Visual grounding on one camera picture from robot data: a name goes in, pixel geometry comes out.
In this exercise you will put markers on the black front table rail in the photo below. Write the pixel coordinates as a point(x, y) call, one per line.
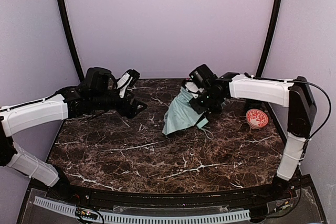
point(254, 197)

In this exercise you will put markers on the black left corner post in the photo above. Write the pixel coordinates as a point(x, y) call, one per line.
point(70, 39)

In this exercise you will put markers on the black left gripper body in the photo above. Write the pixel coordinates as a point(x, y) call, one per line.
point(128, 106)

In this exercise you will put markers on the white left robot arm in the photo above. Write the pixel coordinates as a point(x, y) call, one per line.
point(99, 91)

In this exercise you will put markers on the black right corner post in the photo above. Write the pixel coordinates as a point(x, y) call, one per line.
point(269, 38)

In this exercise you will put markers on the black and mint umbrella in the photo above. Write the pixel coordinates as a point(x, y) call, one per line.
point(181, 116)

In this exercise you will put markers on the black corner post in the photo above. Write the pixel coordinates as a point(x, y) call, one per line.
point(70, 39)
point(269, 38)

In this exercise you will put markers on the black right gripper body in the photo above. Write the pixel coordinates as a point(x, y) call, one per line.
point(199, 106)

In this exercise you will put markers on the orange patterned ceramic bowl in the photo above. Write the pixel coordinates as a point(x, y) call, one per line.
point(256, 118)

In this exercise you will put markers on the grey slotted cable duct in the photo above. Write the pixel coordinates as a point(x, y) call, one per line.
point(143, 215)

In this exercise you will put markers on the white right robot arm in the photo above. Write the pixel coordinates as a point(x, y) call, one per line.
point(210, 91)

